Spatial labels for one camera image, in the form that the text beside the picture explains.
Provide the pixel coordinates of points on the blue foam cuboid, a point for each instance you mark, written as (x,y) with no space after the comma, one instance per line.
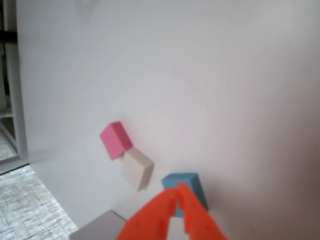
(195,185)

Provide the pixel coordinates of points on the black metal bar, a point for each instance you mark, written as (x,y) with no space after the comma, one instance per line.
(7,37)

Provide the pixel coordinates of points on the white cardboard box bin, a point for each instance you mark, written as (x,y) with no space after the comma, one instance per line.
(100,227)

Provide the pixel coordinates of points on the beige woven rug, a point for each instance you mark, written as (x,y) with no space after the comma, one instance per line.
(27,205)

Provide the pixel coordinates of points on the white foam cuboid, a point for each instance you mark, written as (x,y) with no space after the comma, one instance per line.
(133,167)

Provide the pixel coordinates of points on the white frame furniture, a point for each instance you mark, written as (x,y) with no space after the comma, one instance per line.
(20,100)

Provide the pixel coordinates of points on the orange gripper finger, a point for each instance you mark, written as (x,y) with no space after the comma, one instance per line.
(197,220)
(147,217)

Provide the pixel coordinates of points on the pink foam cuboid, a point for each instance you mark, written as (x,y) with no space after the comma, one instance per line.
(113,140)

